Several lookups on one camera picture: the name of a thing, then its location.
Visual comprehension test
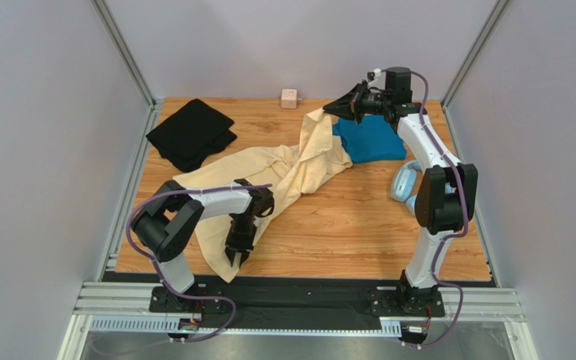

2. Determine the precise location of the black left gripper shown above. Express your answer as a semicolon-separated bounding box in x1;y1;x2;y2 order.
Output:
225;213;257;265

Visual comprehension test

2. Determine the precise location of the blue t shirt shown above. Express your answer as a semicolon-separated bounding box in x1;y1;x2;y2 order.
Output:
331;115;407;164

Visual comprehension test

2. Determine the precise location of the beige t shirt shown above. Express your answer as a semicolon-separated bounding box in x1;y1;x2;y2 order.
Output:
173;109;352;282

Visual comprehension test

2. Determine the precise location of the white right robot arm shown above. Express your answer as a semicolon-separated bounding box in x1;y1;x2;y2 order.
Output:
323;83;478;314

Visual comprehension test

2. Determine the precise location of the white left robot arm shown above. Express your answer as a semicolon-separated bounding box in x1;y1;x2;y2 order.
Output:
124;179;275;301

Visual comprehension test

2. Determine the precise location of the black base mat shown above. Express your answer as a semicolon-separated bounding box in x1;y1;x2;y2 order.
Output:
100;273;498;331

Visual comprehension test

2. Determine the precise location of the black t shirt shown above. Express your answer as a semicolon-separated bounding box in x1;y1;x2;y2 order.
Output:
146;98;237;173

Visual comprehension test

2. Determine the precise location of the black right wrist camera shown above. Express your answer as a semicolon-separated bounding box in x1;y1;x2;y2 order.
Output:
385;67;413;104

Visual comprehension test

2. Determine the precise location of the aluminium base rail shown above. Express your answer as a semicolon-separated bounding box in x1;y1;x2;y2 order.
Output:
58;274;537;359

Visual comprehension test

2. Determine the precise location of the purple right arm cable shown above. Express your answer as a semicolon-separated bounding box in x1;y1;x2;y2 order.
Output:
407;68;471;350

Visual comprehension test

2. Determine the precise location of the right aluminium corner post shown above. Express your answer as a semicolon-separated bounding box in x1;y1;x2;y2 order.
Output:
441;0;512;108

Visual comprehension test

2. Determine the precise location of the aluminium corner post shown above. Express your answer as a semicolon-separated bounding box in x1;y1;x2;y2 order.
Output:
91;0;157;110
441;0;512;108

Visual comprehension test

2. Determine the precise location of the left aluminium corner post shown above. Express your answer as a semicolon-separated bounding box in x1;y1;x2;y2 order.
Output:
91;0;157;110

